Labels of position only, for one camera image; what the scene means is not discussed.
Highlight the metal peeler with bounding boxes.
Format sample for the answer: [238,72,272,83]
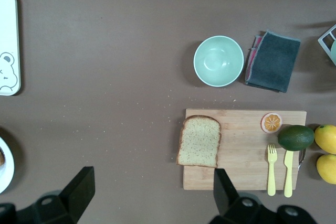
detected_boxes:
[298,149,307,171]

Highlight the green avocado toy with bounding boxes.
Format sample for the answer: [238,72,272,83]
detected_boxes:
[277,124,315,152]

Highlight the yellow lemon toy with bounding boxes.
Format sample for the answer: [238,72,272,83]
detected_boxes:
[316,154,336,185]
[314,124,336,154]

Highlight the round white plate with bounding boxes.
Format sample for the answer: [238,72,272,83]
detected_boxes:
[0,128,15,195]

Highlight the mint green bowl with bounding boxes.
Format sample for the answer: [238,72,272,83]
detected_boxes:
[193,35,245,88]

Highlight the whole bread slice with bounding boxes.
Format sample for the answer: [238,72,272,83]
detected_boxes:
[175,115,223,169]

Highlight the yellow plastic knife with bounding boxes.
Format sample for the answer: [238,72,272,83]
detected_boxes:
[283,150,294,198]

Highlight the bamboo cutting board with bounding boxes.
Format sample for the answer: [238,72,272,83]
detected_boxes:
[183,108,307,191]

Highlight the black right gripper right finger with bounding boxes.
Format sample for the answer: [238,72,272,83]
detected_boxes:
[209,168,266,224]

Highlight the folded dark grey cloth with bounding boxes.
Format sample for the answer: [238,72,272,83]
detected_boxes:
[245,29,301,93]

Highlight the cream bear print tray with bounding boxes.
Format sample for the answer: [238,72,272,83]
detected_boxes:
[0,0,22,96]

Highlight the white wire cup rack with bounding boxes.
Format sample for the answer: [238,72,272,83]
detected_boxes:
[317,24,336,66]

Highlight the orange slice toy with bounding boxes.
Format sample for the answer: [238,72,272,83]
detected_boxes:
[260,112,284,133]

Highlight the yellow plastic fork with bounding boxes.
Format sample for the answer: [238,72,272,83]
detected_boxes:
[267,144,278,196]

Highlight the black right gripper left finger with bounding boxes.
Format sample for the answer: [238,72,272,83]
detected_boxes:
[15,166,96,224]

